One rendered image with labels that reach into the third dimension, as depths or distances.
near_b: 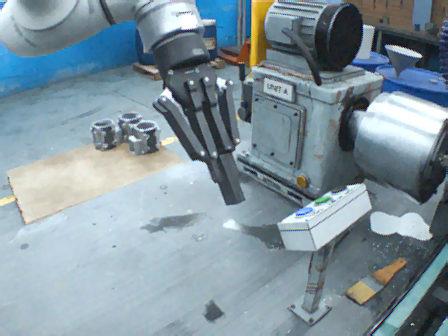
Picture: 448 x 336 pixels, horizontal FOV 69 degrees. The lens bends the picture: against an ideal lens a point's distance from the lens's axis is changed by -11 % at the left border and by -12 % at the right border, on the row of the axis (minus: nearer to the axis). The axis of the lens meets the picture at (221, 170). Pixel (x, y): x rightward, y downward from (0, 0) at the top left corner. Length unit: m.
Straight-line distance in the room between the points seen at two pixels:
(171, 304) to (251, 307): 0.17
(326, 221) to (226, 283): 0.33
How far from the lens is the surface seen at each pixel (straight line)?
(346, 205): 0.63
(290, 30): 0.98
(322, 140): 0.97
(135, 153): 2.80
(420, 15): 5.97
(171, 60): 0.49
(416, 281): 0.77
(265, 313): 0.79
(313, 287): 0.74
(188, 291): 0.83
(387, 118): 0.90
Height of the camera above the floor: 1.42
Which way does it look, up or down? 30 degrees down
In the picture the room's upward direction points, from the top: straight up
